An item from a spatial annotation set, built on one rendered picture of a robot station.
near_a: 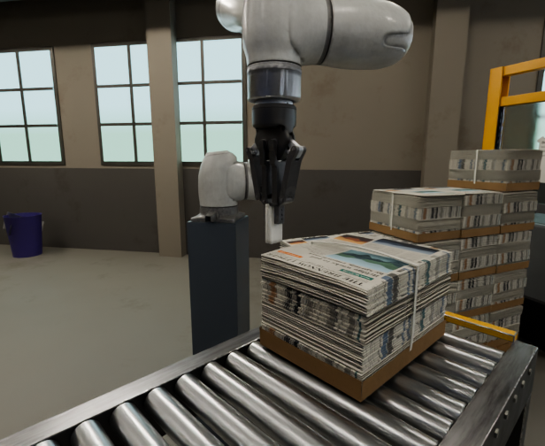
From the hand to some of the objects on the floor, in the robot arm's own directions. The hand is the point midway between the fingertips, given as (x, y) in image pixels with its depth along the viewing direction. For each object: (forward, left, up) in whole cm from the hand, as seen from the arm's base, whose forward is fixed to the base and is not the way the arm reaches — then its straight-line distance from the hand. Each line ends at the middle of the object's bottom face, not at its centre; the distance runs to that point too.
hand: (273, 223), depth 63 cm
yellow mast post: (+119, +224, -114) cm, 278 cm away
